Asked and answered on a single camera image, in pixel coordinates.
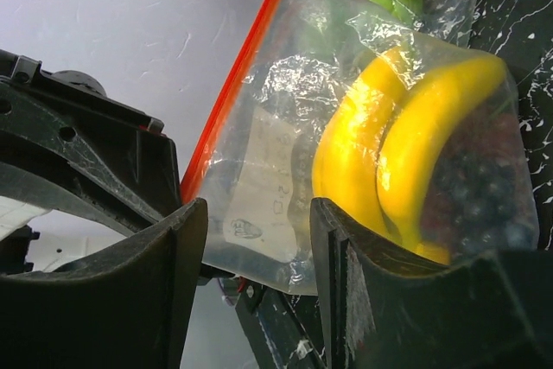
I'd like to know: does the yellow fake banana bunch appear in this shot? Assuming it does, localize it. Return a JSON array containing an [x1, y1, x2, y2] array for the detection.
[[312, 46, 507, 264]]

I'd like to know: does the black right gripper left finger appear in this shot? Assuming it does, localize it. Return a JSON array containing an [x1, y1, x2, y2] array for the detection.
[[1, 198, 208, 368]]

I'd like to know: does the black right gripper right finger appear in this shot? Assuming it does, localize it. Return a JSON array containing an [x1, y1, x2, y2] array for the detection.
[[310, 198, 552, 368]]

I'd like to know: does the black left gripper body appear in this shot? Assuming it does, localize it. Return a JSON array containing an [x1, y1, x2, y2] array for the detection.
[[1, 51, 181, 237]]

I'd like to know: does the clear zip bag red seal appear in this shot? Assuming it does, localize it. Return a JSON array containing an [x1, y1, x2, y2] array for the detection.
[[181, 0, 539, 296]]

